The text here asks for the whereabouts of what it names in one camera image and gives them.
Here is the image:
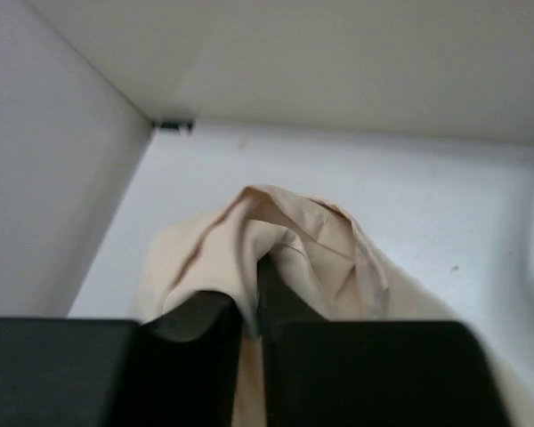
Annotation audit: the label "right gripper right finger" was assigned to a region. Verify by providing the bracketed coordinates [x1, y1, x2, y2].
[257, 260, 512, 426]

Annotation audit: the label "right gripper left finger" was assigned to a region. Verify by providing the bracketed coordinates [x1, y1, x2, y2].
[0, 292, 242, 426]

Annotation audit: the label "beige trousers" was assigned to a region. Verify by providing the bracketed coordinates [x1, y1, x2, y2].
[135, 184, 495, 427]

